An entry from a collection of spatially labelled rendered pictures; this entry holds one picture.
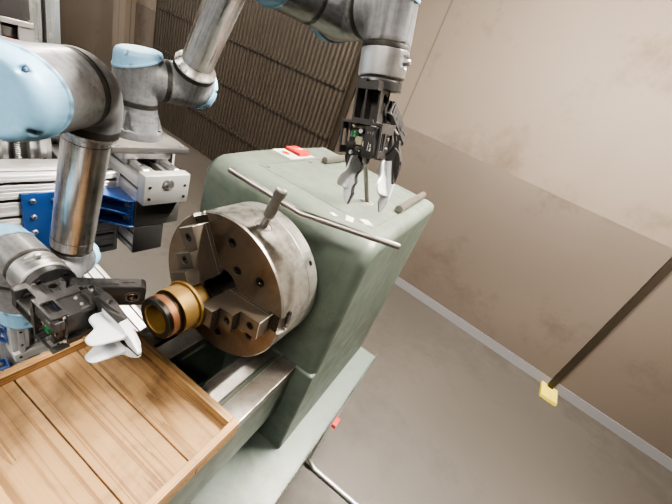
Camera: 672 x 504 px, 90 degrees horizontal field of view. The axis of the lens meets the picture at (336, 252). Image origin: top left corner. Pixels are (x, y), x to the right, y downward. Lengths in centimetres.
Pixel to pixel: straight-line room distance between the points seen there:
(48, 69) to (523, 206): 270
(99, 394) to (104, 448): 11
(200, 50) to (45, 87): 59
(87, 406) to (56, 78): 53
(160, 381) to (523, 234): 258
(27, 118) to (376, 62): 46
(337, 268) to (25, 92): 54
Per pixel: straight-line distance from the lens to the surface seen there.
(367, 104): 57
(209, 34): 108
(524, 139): 286
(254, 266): 64
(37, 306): 64
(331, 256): 72
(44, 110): 58
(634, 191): 288
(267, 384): 86
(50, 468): 75
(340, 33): 66
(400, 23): 59
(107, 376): 83
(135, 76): 113
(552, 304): 302
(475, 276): 303
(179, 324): 64
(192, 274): 67
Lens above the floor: 154
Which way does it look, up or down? 27 degrees down
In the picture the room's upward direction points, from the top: 22 degrees clockwise
